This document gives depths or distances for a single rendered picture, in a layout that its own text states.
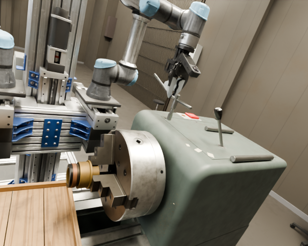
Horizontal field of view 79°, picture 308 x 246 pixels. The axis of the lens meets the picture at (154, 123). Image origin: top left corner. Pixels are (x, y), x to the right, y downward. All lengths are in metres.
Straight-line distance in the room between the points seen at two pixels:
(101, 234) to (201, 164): 0.45
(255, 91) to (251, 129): 0.70
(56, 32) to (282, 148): 3.43
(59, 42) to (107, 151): 0.69
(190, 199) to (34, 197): 0.58
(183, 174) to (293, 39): 3.53
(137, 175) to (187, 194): 0.17
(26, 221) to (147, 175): 0.43
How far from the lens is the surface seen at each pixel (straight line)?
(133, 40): 1.19
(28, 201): 0.87
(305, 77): 3.72
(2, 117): 1.00
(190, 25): 0.79
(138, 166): 0.57
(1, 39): 1.05
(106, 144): 0.67
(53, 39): 1.17
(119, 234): 0.83
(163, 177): 0.63
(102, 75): 1.15
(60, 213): 0.83
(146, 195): 0.61
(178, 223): 0.70
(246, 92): 3.96
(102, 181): 0.63
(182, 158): 0.63
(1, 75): 1.08
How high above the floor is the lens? 1.50
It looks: 19 degrees down
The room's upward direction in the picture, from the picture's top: 19 degrees clockwise
